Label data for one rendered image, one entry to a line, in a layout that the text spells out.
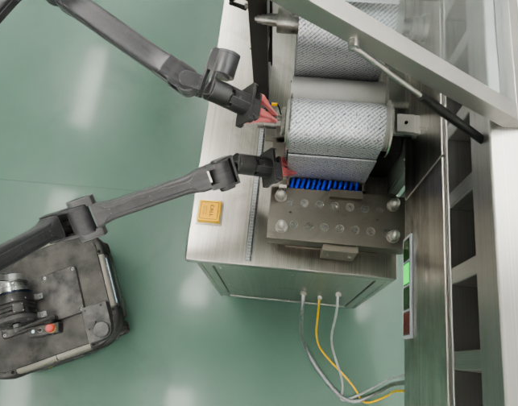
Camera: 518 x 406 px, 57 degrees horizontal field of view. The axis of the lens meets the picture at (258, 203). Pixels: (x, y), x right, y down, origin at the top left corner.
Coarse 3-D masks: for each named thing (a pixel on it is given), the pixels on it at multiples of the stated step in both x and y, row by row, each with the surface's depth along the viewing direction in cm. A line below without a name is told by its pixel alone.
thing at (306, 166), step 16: (288, 160) 132; (304, 160) 130; (320, 160) 129; (336, 160) 128; (352, 160) 127; (368, 160) 127; (288, 176) 144; (304, 176) 143; (320, 176) 141; (336, 176) 140; (352, 176) 139
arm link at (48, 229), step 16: (80, 208) 121; (48, 224) 118; (64, 224) 125; (80, 224) 121; (16, 240) 108; (32, 240) 112; (48, 240) 117; (64, 240) 123; (0, 256) 103; (16, 256) 107
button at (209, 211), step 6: (204, 204) 153; (210, 204) 153; (216, 204) 153; (198, 210) 152; (204, 210) 152; (210, 210) 152; (216, 210) 152; (198, 216) 151; (204, 216) 151; (210, 216) 151; (216, 216) 151; (210, 222) 153; (216, 222) 152
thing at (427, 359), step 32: (416, 160) 119; (416, 192) 117; (416, 224) 114; (416, 256) 112; (416, 288) 110; (416, 320) 108; (448, 320) 89; (416, 352) 106; (448, 352) 87; (416, 384) 104; (448, 384) 86
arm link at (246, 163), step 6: (234, 156) 130; (240, 156) 128; (246, 156) 129; (252, 156) 130; (234, 162) 128; (240, 162) 128; (246, 162) 128; (252, 162) 129; (240, 168) 127; (246, 168) 128; (252, 168) 129; (240, 174) 130; (246, 174) 130; (252, 174) 131
